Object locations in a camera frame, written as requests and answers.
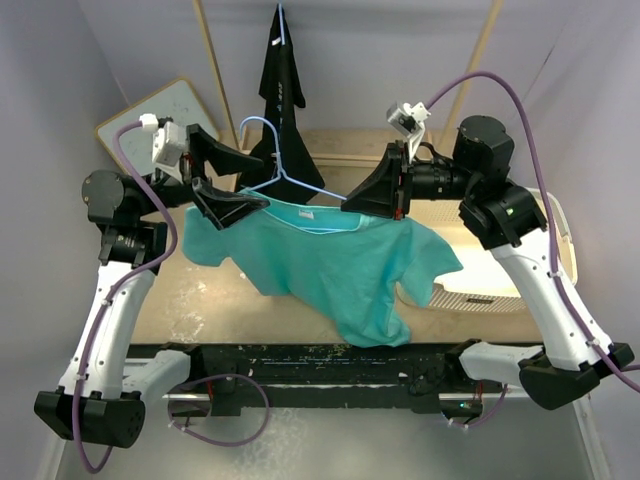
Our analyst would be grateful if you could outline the wooden clothes rack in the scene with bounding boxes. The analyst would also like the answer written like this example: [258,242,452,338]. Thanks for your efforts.
[192,0,504,168]

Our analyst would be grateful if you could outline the blue hanger of black shirt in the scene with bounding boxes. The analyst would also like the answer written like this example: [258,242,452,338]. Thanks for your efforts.
[271,3,291,46]

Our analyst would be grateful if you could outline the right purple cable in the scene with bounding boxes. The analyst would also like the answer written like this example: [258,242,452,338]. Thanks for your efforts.
[424,70,640,393]

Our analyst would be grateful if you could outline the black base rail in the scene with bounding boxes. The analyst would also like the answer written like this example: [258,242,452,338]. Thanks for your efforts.
[170,343,501,416]

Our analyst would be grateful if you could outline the teal t shirt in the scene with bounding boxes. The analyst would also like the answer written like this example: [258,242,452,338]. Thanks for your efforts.
[182,200,463,348]

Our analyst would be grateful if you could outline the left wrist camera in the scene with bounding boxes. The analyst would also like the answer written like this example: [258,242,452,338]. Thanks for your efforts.
[139,113,187,181]

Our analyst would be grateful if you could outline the white laundry basket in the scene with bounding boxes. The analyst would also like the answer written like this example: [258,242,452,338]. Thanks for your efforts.
[394,187,579,314]

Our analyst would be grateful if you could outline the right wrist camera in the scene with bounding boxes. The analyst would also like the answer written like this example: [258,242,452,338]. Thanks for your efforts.
[386,102,431,162]

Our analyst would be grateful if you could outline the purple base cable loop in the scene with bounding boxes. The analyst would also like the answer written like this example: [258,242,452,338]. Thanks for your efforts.
[166,373,274,448]

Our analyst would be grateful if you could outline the light blue wire hanger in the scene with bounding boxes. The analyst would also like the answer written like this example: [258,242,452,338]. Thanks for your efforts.
[240,115,346,201]

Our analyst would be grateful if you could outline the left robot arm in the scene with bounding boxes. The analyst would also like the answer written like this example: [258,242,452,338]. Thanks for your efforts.
[34,119,269,448]

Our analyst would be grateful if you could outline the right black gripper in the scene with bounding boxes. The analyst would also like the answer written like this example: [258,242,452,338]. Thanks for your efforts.
[342,139,477,220]

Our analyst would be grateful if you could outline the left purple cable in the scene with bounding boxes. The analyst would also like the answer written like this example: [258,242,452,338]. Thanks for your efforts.
[72,117,180,474]

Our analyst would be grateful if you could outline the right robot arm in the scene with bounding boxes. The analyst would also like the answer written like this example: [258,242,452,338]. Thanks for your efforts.
[341,115,634,410]

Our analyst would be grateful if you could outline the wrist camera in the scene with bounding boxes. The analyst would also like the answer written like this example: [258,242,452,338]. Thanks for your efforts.
[139,113,187,181]
[386,102,431,162]

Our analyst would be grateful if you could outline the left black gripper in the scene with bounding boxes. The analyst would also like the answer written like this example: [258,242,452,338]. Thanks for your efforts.
[136,124,268,228]

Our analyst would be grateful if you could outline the small whiteboard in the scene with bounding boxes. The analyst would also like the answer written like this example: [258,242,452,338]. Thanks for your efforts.
[94,77,221,166]

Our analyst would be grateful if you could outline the black t shirt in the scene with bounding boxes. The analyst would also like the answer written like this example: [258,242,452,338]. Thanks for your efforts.
[236,11,325,204]

